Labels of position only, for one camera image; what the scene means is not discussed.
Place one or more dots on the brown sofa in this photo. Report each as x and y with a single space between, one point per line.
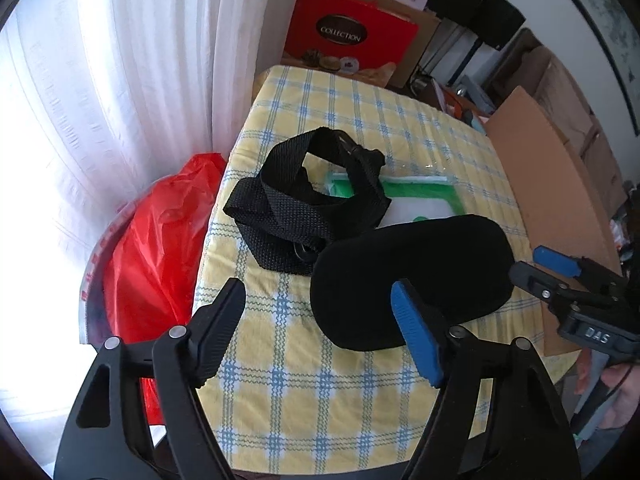
565 90

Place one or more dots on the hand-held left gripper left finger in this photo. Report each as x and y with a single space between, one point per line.
210 340

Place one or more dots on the red plastic bag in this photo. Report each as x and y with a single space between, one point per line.
160 240

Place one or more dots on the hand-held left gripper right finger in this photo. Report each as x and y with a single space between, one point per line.
417 335

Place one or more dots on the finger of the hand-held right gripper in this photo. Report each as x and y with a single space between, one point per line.
540 282
555 258

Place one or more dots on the black oval pouch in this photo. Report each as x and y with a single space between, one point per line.
425 250

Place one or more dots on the large brown cardboard box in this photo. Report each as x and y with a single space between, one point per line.
425 35

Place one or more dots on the yellow checked tablecloth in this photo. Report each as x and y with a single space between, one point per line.
300 360

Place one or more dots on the dark picture frame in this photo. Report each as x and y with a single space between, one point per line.
600 5

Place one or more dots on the person's right hand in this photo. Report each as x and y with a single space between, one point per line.
622 395

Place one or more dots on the red gift box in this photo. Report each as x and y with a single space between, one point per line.
300 25

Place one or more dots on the white sheer curtain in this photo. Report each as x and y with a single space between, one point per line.
150 60

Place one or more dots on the green white plastic packet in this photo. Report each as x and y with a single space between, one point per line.
430 195

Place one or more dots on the round grey bin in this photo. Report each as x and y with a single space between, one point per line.
87 285

